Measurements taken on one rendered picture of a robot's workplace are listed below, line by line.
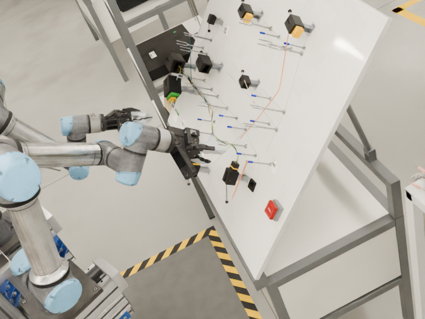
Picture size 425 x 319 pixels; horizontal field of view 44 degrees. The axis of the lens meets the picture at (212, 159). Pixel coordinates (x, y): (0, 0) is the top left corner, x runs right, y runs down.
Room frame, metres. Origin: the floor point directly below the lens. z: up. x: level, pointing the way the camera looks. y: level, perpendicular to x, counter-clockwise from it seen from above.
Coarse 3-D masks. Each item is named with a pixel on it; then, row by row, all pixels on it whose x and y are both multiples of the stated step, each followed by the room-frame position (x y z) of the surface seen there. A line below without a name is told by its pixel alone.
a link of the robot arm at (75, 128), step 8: (64, 120) 1.79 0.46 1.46; (72, 120) 1.78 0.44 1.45; (80, 120) 1.78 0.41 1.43; (88, 120) 1.78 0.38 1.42; (64, 128) 1.76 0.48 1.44; (72, 128) 1.76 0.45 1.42; (80, 128) 1.76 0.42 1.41; (88, 128) 1.77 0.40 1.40; (72, 136) 1.77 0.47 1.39; (80, 136) 1.77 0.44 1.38
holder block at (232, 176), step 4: (228, 168) 1.53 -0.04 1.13; (228, 172) 1.51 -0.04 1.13; (232, 172) 1.51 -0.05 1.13; (236, 172) 1.51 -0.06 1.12; (224, 176) 1.53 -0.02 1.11; (228, 176) 1.50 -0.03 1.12; (232, 176) 1.50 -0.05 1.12; (236, 176) 1.50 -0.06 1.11; (224, 180) 1.52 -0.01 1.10; (228, 180) 1.50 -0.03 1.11; (232, 180) 1.50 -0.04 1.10; (236, 180) 1.50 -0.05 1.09; (228, 184) 1.50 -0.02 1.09; (232, 184) 1.50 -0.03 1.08
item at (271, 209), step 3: (270, 201) 1.29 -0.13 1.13; (267, 204) 1.30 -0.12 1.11; (270, 204) 1.28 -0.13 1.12; (273, 204) 1.27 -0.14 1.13; (267, 207) 1.29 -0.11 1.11; (270, 207) 1.28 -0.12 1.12; (273, 207) 1.26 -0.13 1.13; (276, 207) 1.26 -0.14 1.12; (264, 210) 1.30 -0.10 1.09; (267, 210) 1.28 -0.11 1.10; (270, 210) 1.27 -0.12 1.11; (273, 210) 1.26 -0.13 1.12; (276, 210) 1.25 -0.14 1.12; (267, 213) 1.28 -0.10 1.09; (270, 213) 1.26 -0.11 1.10; (273, 213) 1.25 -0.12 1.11; (270, 216) 1.25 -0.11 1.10; (273, 216) 1.25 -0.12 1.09; (270, 219) 1.25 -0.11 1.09
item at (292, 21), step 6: (288, 12) 1.64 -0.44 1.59; (288, 18) 1.58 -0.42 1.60; (294, 18) 1.56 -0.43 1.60; (300, 18) 1.58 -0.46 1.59; (288, 24) 1.57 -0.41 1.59; (294, 24) 1.54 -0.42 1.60; (300, 24) 1.54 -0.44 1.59; (306, 24) 1.58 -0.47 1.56; (312, 24) 1.57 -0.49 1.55; (288, 30) 1.55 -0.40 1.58; (306, 30) 1.57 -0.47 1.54
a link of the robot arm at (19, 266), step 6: (18, 252) 1.27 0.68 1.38; (24, 252) 1.26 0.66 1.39; (12, 258) 1.26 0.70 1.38; (18, 258) 1.24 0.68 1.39; (24, 258) 1.22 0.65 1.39; (12, 264) 1.22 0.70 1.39; (18, 264) 1.21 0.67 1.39; (24, 264) 1.20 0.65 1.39; (12, 270) 1.20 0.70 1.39; (18, 270) 1.19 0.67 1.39; (24, 270) 1.18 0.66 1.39; (18, 276) 1.19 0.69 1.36; (24, 276) 1.18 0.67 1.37; (24, 282) 1.17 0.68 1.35
